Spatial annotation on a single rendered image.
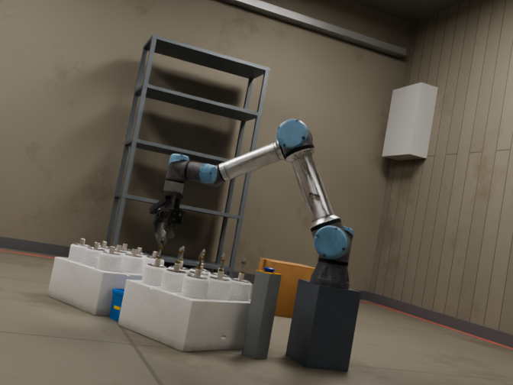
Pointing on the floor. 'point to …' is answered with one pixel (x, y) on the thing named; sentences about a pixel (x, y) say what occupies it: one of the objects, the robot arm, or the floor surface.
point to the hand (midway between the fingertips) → (160, 242)
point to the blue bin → (116, 303)
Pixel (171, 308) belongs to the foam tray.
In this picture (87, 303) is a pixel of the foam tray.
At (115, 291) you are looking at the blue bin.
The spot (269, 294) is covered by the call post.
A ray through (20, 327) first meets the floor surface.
